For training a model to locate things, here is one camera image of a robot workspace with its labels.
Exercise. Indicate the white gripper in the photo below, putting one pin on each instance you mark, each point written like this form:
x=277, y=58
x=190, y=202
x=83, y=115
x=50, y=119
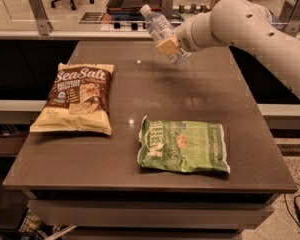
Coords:
x=183, y=40

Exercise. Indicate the clear plastic water bottle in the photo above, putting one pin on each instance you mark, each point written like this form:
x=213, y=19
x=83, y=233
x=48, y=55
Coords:
x=159, y=28

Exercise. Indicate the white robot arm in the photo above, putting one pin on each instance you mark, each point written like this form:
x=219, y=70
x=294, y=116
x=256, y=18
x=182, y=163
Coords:
x=246, y=26

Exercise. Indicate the green snack bag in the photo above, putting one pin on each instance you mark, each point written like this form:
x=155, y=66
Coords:
x=182, y=146

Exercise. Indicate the sea salt chips bag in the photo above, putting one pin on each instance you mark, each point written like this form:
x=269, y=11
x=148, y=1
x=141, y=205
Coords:
x=78, y=100

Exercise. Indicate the middle metal glass bracket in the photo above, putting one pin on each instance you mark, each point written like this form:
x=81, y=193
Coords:
x=167, y=8

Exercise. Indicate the metal glass bracket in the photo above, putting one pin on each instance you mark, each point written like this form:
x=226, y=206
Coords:
x=43, y=24
x=293, y=24
x=167, y=8

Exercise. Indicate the right metal glass bracket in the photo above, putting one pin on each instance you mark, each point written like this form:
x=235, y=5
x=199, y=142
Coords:
x=293, y=24

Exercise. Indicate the left metal glass bracket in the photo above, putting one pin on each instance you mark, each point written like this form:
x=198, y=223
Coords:
x=43, y=24

